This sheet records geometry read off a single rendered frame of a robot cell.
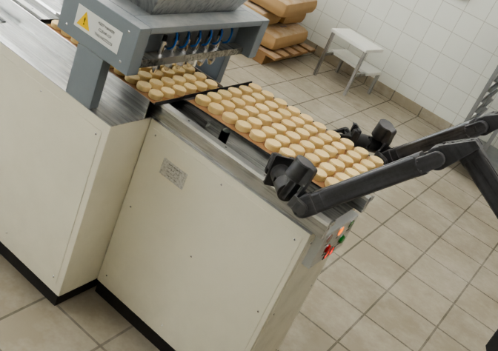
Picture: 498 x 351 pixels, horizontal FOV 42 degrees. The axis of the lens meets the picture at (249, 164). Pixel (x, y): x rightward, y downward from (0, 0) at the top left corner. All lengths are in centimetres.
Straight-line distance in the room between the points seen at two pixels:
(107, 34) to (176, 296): 95
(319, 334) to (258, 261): 98
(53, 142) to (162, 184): 40
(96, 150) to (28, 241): 56
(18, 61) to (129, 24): 55
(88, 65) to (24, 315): 98
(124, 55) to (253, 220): 65
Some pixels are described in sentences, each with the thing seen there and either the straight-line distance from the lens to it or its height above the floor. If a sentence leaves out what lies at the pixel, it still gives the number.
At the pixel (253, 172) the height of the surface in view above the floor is 89.
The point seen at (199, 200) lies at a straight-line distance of 220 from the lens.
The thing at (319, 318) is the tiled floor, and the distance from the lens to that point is 312.
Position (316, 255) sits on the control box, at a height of 75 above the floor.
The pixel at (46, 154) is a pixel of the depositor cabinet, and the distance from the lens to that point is 239.
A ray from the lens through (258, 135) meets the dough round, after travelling 199.
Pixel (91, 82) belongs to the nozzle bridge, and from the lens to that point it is 216.
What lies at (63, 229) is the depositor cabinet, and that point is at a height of 36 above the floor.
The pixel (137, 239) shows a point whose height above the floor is 38.
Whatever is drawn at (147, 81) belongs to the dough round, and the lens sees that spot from 234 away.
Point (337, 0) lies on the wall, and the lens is 643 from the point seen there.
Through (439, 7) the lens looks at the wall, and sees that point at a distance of 608.
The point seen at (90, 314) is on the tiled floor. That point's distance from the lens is 266.
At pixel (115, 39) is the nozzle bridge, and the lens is 206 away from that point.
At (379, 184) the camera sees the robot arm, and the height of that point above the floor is 116.
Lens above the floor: 185
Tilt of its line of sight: 27 degrees down
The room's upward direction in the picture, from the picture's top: 24 degrees clockwise
